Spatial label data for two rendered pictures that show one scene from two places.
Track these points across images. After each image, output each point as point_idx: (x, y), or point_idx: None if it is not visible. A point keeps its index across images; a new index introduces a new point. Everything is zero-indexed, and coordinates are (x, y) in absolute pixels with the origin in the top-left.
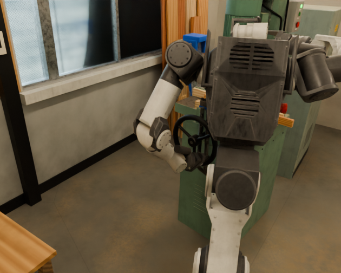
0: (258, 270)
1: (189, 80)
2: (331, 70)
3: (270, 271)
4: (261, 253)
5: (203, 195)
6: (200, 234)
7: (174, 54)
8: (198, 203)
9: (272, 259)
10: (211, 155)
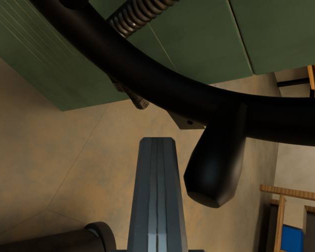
0: (98, 142)
1: None
2: None
3: (112, 141)
4: (107, 113)
5: (38, 23)
6: (7, 63)
7: None
8: (16, 25)
9: (118, 123)
10: (270, 135)
